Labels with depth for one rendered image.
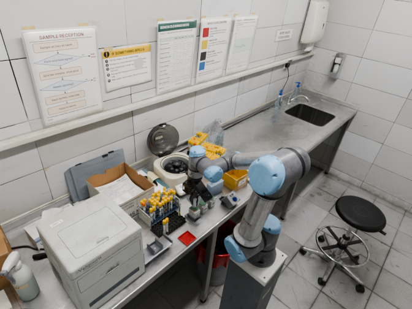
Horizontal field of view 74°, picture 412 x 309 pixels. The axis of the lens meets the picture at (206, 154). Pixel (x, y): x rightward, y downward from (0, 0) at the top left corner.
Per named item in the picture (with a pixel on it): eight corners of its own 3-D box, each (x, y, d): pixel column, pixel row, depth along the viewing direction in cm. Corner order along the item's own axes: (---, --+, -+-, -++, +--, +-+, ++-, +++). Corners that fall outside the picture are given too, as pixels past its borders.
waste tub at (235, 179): (233, 193, 169) (236, 180, 163) (218, 182, 177) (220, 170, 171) (247, 184, 177) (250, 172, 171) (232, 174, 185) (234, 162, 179)
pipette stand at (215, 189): (211, 201, 161) (213, 188, 156) (203, 194, 165) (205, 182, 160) (223, 194, 167) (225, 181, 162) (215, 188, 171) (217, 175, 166)
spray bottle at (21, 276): (21, 311, 103) (0, 274, 90) (13, 295, 108) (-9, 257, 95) (45, 296, 109) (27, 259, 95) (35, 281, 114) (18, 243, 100)
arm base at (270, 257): (282, 257, 130) (287, 244, 124) (259, 273, 122) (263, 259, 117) (259, 236, 140) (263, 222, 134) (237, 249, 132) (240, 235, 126)
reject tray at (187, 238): (186, 246, 134) (187, 245, 133) (177, 238, 137) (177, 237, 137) (196, 238, 138) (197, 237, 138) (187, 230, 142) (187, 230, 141)
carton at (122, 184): (117, 228, 139) (114, 207, 131) (89, 199, 154) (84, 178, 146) (156, 205, 155) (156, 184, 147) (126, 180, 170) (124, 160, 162)
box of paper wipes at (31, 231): (39, 250, 126) (31, 232, 119) (27, 236, 131) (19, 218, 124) (84, 222, 141) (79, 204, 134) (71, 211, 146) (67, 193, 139)
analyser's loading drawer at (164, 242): (137, 273, 118) (136, 265, 115) (127, 263, 122) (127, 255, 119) (172, 245, 131) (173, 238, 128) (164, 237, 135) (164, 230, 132)
